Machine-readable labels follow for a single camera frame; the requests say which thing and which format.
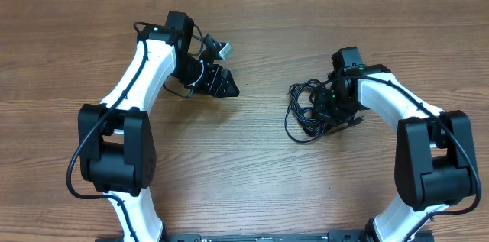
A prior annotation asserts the black USB cable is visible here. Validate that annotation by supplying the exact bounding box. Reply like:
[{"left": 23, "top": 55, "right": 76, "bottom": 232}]
[{"left": 283, "top": 78, "right": 366, "bottom": 144}]

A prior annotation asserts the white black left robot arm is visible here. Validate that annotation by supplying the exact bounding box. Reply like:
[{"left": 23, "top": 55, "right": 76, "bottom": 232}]
[{"left": 66, "top": 11, "right": 240, "bottom": 241}]

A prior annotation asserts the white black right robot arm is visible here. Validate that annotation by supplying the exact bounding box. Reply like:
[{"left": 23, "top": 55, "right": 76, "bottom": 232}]
[{"left": 313, "top": 47, "right": 482, "bottom": 241}]

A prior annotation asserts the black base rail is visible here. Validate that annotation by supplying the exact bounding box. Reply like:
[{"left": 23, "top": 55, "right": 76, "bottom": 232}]
[{"left": 95, "top": 228, "right": 436, "bottom": 242}]

